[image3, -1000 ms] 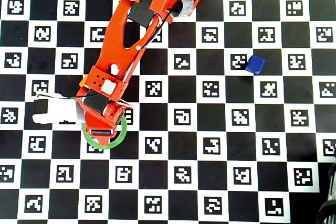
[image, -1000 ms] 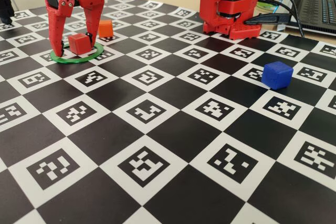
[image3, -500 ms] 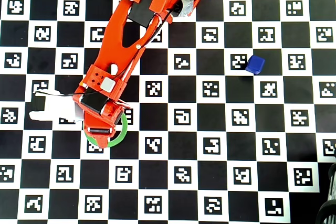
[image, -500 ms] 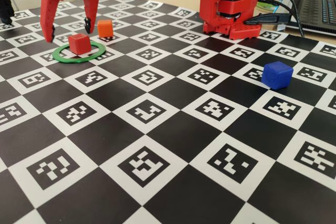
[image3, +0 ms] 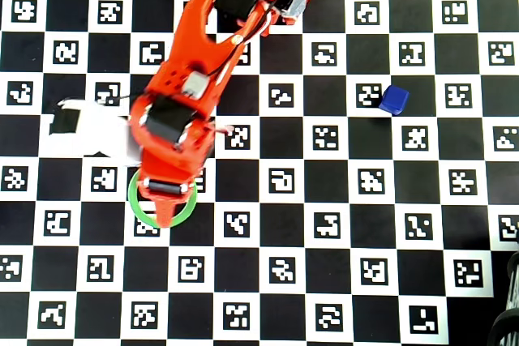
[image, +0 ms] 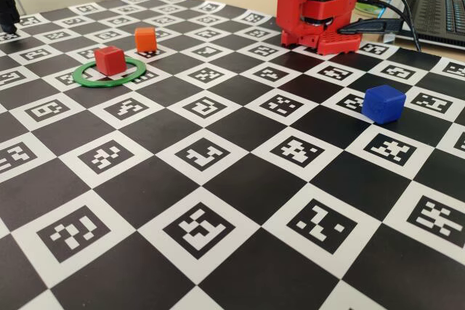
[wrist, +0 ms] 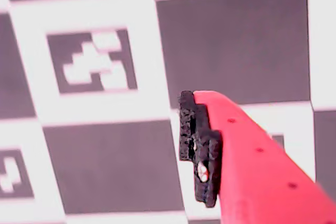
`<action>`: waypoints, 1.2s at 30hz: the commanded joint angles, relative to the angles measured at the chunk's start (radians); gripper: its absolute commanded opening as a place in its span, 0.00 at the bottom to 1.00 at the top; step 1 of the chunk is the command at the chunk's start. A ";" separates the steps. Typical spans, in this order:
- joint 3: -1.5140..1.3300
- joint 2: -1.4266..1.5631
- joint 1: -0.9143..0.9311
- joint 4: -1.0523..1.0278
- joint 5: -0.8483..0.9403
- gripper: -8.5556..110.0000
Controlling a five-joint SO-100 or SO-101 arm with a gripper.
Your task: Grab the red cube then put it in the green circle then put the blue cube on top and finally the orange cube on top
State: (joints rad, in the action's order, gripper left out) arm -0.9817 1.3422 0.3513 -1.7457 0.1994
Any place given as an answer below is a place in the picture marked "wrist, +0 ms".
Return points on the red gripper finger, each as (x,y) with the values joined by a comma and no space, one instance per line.
(249,169)

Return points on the black white marker checkerboard mat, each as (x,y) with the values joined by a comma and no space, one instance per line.
(105,169)

